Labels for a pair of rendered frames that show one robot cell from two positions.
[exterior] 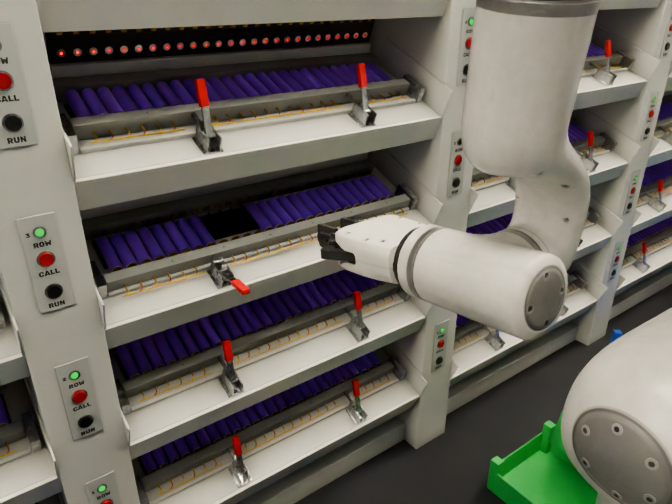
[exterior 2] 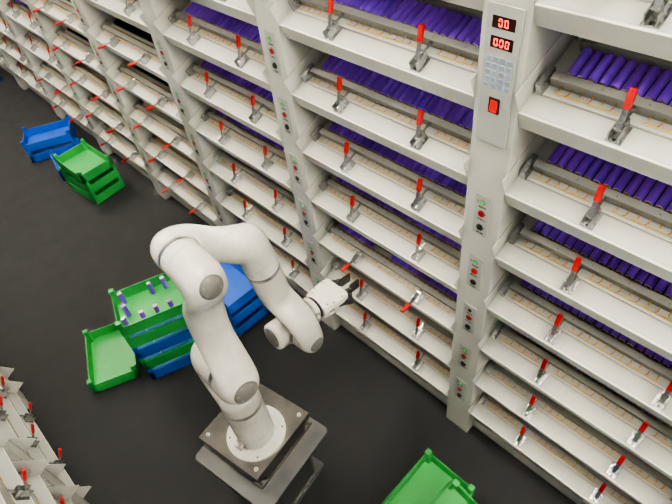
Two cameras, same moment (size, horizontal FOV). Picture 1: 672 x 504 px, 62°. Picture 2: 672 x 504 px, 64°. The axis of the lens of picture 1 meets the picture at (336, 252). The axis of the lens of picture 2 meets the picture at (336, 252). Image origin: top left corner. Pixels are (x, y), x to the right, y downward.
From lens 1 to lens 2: 1.62 m
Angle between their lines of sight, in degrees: 71
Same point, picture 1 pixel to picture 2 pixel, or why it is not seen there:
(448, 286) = not seen: hidden behind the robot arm
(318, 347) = (398, 319)
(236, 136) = (366, 221)
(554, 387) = not seen: outside the picture
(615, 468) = not seen: hidden behind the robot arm
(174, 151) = (343, 211)
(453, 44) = (463, 264)
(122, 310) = (328, 241)
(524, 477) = (440, 479)
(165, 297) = (339, 248)
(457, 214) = (471, 342)
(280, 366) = (380, 308)
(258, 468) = (371, 332)
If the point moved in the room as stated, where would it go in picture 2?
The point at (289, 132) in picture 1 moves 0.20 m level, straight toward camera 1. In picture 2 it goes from (383, 235) to (320, 250)
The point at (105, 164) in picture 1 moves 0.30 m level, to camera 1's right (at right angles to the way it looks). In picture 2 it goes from (323, 200) to (336, 265)
